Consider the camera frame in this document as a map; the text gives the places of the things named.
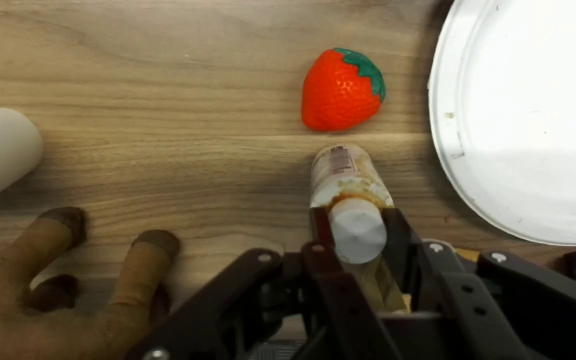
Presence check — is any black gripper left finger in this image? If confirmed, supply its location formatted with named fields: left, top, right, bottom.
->
left=123, top=206, right=403, bottom=360

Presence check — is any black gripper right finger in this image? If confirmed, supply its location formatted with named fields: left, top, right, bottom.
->
left=383, top=206, right=576, bottom=360

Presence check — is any small stained white bottle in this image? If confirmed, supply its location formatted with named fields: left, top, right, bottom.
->
left=308, top=141, right=409, bottom=314

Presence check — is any red toy strawberry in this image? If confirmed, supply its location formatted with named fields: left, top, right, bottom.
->
left=300, top=45, right=388, bottom=133

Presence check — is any white round plate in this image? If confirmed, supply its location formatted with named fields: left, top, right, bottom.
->
left=426, top=0, right=576, bottom=248

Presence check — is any brown moose plush toy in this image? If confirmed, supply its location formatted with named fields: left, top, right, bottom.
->
left=0, top=204, right=183, bottom=360

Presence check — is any white paper cup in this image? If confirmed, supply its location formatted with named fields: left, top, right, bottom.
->
left=0, top=105, right=45, bottom=218

